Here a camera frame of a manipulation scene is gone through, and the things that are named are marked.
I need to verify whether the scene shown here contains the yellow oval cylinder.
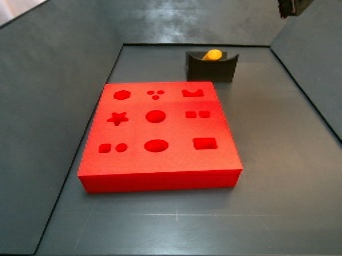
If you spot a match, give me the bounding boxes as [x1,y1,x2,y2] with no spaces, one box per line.
[202,49,221,61]

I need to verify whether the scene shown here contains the black curved fixture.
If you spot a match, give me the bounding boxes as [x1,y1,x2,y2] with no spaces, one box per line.
[185,50,239,83]

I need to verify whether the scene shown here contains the red shape-sorter block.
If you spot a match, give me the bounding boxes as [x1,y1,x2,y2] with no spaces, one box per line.
[77,82,243,193]

